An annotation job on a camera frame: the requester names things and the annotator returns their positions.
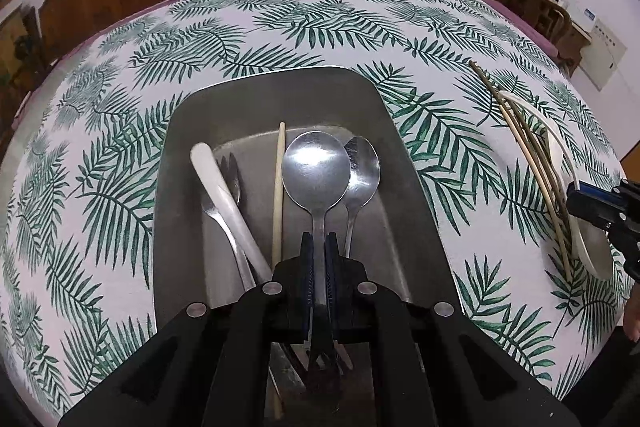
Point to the brown chopstick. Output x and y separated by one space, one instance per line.
530 167
492 93

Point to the rectangular metal tray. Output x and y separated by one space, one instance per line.
410 207

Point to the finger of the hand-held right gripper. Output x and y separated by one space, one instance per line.
595 202
627 247

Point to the person's right hand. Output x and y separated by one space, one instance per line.
634 317

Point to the green leaf print tablecloth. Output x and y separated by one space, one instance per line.
300 32

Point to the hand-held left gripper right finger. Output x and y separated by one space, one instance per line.
331 267

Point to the white soup spoon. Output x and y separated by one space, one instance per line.
215 182
595 252

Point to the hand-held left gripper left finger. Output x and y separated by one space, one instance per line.
307 267

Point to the white box with blue label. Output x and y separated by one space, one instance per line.
582 19

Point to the metal fork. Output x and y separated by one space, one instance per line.
235 196

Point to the small metal spoon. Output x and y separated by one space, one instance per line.
364 177

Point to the large metal spoon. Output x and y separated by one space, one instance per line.
315 167

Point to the cream chopstick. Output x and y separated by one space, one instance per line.
279 187
542 207

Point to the wooden side table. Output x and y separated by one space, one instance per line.
605 57

